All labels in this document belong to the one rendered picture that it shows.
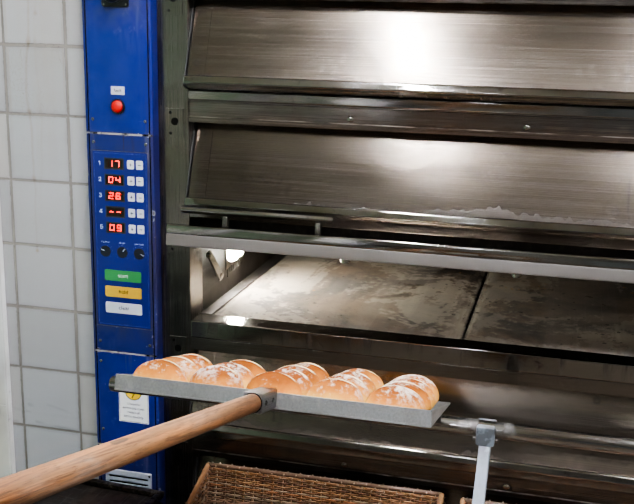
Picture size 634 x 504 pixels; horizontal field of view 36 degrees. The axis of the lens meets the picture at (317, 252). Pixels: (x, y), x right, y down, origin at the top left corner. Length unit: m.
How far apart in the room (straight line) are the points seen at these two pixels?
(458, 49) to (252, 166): 0.50
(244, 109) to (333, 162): 0.22
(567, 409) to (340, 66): 0.86
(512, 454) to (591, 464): 0.16
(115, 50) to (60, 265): 0.53
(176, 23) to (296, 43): 0.27
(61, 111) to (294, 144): 0.54
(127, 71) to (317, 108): 0.42
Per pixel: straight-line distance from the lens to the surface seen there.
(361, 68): 2.02
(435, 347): 2.12
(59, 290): 2.37
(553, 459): 2.17
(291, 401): 1.64
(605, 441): 1.76
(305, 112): 2.07
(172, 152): 2.18
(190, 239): 2.03
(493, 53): 2.00
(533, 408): 2.16
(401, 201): 2.03
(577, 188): 2.02
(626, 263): 1.90
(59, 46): 2.27
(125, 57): 2.17
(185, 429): 1.24
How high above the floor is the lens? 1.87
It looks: 14 degrees down
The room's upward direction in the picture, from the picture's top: 1 degrees clockwise
